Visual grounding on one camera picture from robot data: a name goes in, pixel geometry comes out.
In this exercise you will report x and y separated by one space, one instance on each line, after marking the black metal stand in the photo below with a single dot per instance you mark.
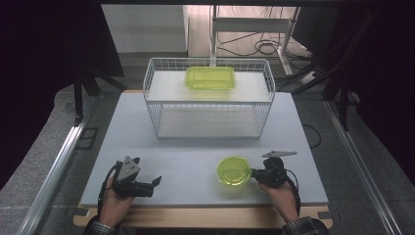
78 98
342 81

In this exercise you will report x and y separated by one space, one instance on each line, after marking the white cabinet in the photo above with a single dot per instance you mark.
147 29

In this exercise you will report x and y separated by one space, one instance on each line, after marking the green rectangular plastic container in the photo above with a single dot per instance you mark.
210 78

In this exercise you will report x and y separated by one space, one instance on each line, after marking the wooden table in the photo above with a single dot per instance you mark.
202 217

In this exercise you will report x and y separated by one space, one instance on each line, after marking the aluminium rail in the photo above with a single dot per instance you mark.
52 176
359 163

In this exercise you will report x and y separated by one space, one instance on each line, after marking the person's right hand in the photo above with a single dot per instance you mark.
284 200

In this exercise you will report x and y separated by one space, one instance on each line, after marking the green round plastic bowl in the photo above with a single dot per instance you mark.
233 171

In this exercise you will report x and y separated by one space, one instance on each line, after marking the grey table mat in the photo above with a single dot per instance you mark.
182 153

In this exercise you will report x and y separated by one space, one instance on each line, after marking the white desk frame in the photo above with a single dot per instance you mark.
254 24

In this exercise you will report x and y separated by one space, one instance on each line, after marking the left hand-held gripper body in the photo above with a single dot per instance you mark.
125 187

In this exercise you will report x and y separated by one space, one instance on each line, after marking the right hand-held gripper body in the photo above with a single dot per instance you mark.
274 174

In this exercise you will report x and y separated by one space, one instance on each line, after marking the person's left hand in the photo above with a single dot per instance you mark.
112 209

